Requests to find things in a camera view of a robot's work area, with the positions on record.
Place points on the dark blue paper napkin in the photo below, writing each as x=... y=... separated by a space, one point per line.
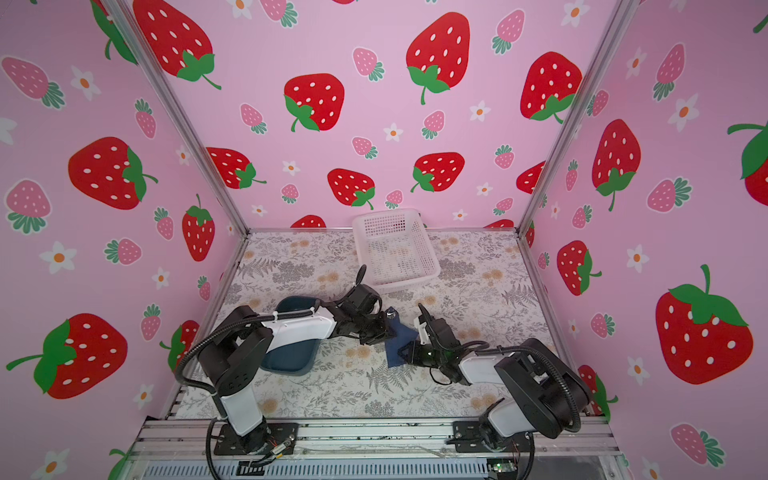
x=402 y=335

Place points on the aluminium corner post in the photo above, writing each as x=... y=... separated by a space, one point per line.
x=122 y=14
x=616 y=28

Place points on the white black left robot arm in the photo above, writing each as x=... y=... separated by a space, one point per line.
x=226 y=362

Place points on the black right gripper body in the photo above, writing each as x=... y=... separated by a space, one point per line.
x=423 y=355

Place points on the white perforated plastic basket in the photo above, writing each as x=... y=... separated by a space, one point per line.
x=395 y=249

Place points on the dark teal plastic tray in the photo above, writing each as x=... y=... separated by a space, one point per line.
x=296 y=359

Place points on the aluminium corner post left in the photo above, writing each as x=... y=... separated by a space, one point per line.
x=122 y=14

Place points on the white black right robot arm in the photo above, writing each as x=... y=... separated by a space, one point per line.
x=545 y=395

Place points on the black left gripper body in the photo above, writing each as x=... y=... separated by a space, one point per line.
x=372 y=328

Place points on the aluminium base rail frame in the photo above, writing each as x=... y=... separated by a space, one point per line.
x=378 y=448

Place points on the aluminium corner post right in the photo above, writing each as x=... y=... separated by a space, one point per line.
x=616 y=28

